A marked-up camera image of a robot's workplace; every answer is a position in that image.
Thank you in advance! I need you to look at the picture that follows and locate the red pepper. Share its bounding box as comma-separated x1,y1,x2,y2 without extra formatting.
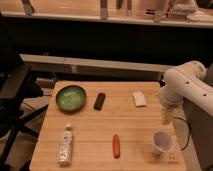
112,134,120,158

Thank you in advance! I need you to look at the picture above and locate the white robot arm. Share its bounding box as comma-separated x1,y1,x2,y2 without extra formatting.
159,61,213,124

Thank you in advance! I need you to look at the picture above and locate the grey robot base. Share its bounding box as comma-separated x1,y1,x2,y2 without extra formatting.
182,63,213,171

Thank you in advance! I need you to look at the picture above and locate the white sponge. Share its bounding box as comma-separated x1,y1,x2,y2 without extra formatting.
132,91,147,107

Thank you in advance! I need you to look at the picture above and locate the black rectangular block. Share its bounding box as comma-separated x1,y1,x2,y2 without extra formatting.
94,93,106,110

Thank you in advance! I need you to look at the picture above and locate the green bowl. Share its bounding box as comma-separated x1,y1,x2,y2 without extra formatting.
55,85,86,112

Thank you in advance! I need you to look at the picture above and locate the clear plastic bottle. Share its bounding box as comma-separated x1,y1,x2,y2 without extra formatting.
58,123,73,167

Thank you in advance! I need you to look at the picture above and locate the black office chair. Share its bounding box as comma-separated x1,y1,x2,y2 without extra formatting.
0,17,47,171

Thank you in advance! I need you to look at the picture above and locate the black cable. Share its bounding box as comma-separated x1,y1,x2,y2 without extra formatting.
172,116,191,151

